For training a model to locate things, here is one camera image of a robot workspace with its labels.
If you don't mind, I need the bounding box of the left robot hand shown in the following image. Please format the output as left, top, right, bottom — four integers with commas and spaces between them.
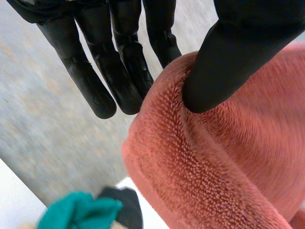
6, 0, 305, 120

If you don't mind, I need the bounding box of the coral towel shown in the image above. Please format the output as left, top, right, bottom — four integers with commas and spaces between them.
122, 42, 305, 229

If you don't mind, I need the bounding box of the dark blue cloth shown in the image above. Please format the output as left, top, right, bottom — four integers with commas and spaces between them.
98, 187, 144, 229

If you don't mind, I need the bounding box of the teal towel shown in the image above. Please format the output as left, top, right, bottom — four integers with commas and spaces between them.
37, 191, 123, 229

